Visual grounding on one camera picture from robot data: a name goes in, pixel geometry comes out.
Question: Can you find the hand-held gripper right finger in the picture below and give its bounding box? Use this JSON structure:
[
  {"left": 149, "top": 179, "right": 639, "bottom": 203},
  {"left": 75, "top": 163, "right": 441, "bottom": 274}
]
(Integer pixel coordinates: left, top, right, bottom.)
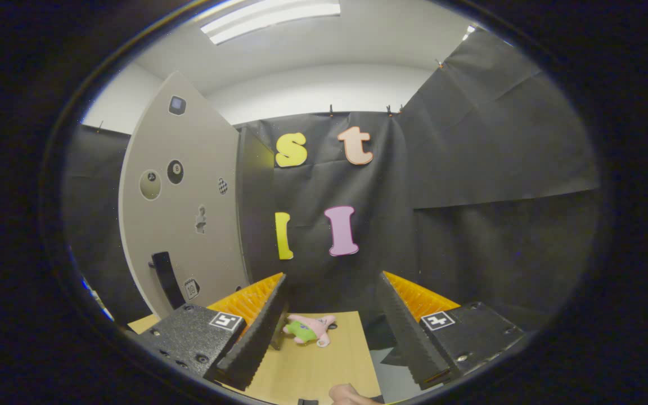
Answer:
[{"left": 376, "top": 271, "right": 527, "bottom": 390}]

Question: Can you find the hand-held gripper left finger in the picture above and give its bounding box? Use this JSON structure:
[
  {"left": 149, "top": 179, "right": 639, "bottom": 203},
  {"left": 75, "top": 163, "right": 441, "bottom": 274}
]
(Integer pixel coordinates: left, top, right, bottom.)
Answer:
[{"left": 127, "top": 273, "right": 289, "bottom": 392}]

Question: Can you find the black door handle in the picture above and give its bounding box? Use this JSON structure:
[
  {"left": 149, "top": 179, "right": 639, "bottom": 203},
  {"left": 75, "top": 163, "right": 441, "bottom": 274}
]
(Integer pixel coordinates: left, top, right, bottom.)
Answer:
[{"left": 148, "top": 251, "right": 187, "bottom": 311}]

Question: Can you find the grey shoe cabinet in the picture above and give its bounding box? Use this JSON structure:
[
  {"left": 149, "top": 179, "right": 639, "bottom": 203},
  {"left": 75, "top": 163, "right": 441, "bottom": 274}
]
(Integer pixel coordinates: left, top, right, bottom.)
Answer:
[{"left": 236, "top": 127, "right": 277, "bottom": 285}]

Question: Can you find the light grey shoe cabinet door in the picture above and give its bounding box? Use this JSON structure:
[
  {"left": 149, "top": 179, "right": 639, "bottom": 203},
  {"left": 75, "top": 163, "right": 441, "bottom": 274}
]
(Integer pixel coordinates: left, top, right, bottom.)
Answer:
[{"left": 119, "top": 70, "right": 251, "bottom": 320}]

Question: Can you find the pink green plush toy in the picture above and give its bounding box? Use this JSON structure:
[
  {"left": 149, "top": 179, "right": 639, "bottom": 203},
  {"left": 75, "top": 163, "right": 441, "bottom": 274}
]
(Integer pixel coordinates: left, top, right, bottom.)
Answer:
[{"left": 283, "top": 314, "right": 337, "bottom": 348}]

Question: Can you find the black backdrop cloth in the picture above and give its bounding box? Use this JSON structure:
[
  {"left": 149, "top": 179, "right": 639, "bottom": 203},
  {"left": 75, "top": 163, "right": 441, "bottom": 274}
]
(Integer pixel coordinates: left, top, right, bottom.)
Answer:
[{"left": 65, "top": 28, "right": 603, "bottom": 334}]

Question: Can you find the long ceiling light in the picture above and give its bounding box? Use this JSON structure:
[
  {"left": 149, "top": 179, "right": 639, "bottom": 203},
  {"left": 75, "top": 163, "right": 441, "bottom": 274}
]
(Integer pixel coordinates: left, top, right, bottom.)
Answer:
[{"left": 200, "top": 0, "right": 341, "bottom": 46}]

